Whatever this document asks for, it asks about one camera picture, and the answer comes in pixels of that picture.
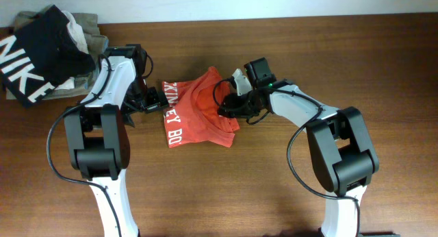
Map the red t-shirt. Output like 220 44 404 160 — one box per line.
162 66 240 148

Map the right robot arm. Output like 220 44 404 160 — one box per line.
214 58 380 236

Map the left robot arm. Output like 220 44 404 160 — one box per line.
63 44 169 236

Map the olive folded garment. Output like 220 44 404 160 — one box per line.
12 11 101 100

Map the white folded garment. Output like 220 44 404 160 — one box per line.
55 10 89 90

